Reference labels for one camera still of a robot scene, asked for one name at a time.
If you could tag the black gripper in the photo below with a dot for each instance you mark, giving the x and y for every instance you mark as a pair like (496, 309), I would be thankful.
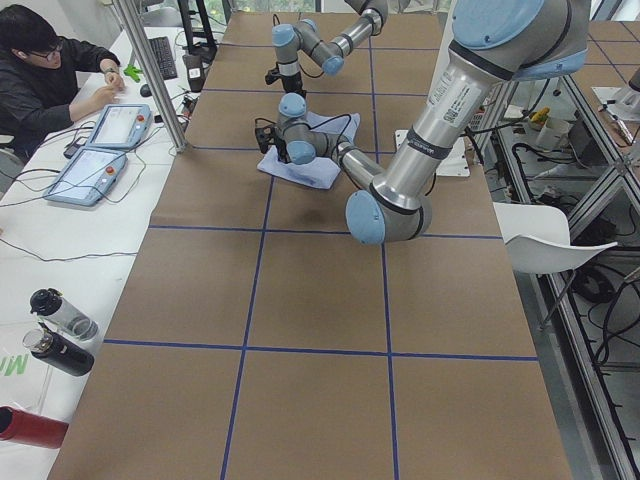
(292, 80)
(282, 150)

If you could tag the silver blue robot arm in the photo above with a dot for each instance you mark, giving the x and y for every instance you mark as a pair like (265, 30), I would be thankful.
(493, 42)
(289, 40)

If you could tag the black computer mouse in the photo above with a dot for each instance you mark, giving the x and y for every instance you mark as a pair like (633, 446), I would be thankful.
(145, 91)

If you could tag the black computer keyboard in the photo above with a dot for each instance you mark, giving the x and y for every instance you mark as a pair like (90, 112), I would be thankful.
(163, 54)

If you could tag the upper teach pendant tablet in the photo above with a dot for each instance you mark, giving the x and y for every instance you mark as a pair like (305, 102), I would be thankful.
(120, 126)

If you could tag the teach pendant tablet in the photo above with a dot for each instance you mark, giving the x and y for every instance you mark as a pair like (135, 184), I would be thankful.
(88, 177)
(120, 126)

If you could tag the lower teach pendant tablet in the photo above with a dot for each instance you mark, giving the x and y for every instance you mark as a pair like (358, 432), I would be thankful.
(88, 177)

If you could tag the seated person in black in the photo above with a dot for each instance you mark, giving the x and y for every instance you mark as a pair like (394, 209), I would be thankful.
(39, 83)

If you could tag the clear black-capped water bottle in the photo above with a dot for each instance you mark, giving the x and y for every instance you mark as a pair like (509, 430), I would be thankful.
(50, 305)

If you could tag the white plastic chair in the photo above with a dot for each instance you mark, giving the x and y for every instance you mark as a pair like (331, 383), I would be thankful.
(538, 241)

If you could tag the black water bottle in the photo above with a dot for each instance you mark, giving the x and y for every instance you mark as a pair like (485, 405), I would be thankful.
(57, 351)

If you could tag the red water bottle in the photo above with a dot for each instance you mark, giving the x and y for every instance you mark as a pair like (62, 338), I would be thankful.
(25, 428)

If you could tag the aluminium frame post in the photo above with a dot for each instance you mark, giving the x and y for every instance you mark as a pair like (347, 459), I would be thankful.
(143, 51)

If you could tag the black camera tripod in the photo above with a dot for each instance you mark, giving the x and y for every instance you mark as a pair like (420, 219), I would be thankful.
(201, 47)

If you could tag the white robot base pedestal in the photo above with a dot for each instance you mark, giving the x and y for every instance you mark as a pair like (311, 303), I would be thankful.
(417, 159)

